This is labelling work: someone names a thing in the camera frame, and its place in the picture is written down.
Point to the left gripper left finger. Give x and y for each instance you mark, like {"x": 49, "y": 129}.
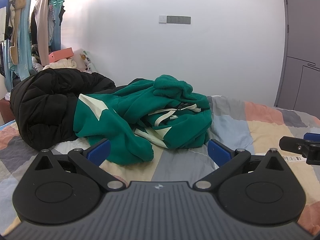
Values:
{"x": 63, "y": 188}

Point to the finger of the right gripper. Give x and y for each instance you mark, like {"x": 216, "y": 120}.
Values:
{"x": 308, "y": 147}

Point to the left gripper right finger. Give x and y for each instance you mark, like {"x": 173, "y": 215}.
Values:
{"x": 256, "y": 189}

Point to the green hoodie with white print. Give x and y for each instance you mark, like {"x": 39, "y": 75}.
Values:
{"x": 165, "y": 112}

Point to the grey door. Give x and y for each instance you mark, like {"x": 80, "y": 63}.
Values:
{"x": 299, "y": 81}

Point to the patchwork pastel bed quilt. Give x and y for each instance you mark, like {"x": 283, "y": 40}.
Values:
{"x": 236, "y": 124}

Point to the black puffer jacket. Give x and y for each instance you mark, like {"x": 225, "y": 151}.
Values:
{"x": 44, "y": 104}

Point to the cream folded cloth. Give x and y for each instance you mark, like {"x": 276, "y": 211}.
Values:
{"x": 62, "y": 63}

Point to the light blue curtain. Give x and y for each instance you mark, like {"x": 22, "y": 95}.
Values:
{"x": 25, "y": 65}

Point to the printed white pillow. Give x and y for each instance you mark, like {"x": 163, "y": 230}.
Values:
{"x": 83, "y": 61}

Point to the pink shoe box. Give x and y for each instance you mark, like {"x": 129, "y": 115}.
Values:
{"x": 60, "y": 54}

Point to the hanging beige pink garment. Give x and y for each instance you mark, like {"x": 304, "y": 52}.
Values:
{"x": 39, "y": 28}

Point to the hanging tan coat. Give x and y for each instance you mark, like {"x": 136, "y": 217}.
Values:
{"x": 15, "y": 14}

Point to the grey wall switch panel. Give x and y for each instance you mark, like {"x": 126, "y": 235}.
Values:
{"x": 179, "y": 20}

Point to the white wall socket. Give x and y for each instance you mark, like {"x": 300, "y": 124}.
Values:
{"x": 162, "y": 19}

